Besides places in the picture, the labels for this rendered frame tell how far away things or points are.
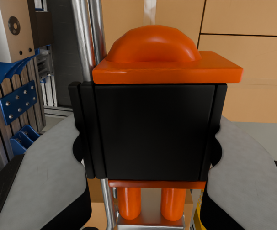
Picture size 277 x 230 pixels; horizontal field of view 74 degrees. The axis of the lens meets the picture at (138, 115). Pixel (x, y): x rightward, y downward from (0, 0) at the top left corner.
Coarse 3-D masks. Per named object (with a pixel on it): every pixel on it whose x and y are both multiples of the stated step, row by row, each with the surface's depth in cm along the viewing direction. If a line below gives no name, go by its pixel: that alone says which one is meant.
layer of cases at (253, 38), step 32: (128, 0) 69; (160, 0) 69; (192, 0) 69; (224, 0) 68; (256, 0) 68; (192, 32) 74; (224, 32) 73; (256, 32) 73; (256, 64) 79; (256, 96) 86
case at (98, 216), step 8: (88, 184) 71; (96, 184) 70; (96, 192) 67; (112, 192) 67; (96, 200) 64; (192, 200) 64; (96, 208) 65; (104, 208) 65; (184, 208) 63; (192, 208) 63; (96, 216) 67; (104, 216) 67; (184, 216) 65; (88, 224) 70; (96, 224) 70; (104, 224) 70
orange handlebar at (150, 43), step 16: (128, 32) 10; (144, 32) 10; (160, 32) 10; (176, 32) 10; (112, 48) 10; (128, 48) 10; (144, 48) 10; (160, 48) 10; (176, 48) 10; (192, 48) 10; (128, 192) 15; (176, 192) 15; (128, 208) 16; (160, 208) 18; (176, 208) 16
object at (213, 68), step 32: (128, 64) 10; (160, 64) 10; (192, 64) 9; (224, 64) 9; (96, 96) 10; (128, 96) 10; (160, 96) 10; (192, 96) 9; (224, 96) 9; (128, 128) 11; (160, 128) 10; (192, 128) 10; (128, 160) 12; (160, 160) 12; (192, 160) 11
